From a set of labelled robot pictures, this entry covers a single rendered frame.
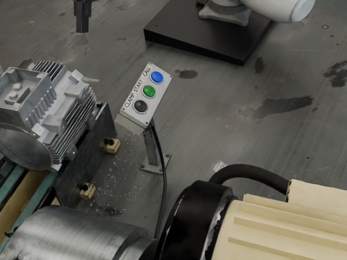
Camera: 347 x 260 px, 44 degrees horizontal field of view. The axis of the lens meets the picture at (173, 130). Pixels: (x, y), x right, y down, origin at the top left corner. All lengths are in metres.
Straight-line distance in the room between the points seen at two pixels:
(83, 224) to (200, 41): 0.95
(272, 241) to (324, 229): 0.05
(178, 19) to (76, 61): 0.40
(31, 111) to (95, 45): 0.73
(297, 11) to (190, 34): 0.38
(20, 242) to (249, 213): 0.37
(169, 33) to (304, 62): 0.47
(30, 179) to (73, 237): 0.49
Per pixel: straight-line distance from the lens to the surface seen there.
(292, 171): 1.15
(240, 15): 1.57
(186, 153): 1.18
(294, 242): 0.41
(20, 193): 1.12
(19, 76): 1.03
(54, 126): 0.94
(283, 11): 1.36
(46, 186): 1.05
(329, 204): 0.48
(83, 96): 1.01
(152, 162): 1.15
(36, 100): 0.95
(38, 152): 1.09
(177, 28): 1.56
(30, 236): 0.68
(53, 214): 0.71
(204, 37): 1.51
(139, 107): 0.93
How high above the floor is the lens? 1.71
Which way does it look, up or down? 47 degrees down
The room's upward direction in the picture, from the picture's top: 8 degrees counter-clockwise
